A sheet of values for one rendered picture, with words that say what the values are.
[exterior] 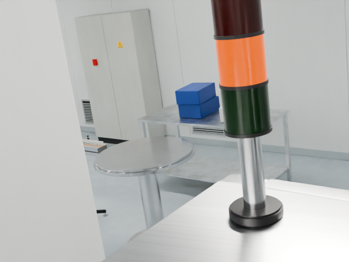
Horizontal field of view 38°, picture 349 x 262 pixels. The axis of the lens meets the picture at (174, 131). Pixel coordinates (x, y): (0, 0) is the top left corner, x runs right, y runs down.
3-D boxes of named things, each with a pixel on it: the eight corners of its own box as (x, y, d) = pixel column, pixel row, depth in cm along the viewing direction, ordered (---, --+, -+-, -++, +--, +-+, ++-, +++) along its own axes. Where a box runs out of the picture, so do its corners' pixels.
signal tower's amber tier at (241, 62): (252, 88, 48) (247, 37, 47) (210, 87, 51) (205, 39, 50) (276, 77, 52) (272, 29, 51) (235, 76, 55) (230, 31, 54)
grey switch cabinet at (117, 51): (149, 149, 763) (128, 12, 706) (95, 142, 838) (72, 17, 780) (167, 141, 795) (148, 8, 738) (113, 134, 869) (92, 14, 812)
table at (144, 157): (165, 280, 421) (149, 177, 395) (89, 254, 480) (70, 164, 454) (225, 230, 490) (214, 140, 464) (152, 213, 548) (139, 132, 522)
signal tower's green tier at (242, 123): (257, 137, 50) (252, 89, 48) (216, 133, 53) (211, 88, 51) (279, 123, 53) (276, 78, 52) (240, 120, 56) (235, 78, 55)
